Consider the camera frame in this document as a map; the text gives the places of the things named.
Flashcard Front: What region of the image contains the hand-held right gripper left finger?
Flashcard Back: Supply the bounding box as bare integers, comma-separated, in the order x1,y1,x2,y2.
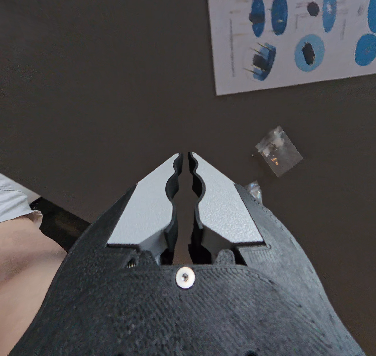
107,152,184,265

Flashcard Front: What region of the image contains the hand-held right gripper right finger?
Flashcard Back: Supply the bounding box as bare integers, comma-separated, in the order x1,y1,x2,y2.
188,152,264,257

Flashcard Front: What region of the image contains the small clear screw bag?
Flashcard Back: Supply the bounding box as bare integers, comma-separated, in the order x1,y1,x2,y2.
245,181,262,205
256,126,304,178

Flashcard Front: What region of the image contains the person's left forearm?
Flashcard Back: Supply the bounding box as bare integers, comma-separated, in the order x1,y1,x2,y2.
0,215,68,356

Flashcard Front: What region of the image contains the person's white shirt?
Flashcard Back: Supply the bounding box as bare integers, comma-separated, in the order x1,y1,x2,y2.
0,172,43,224

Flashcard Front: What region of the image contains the printed instruction sheet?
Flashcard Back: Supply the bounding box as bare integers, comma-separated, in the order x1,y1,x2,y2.
206,0,376,96

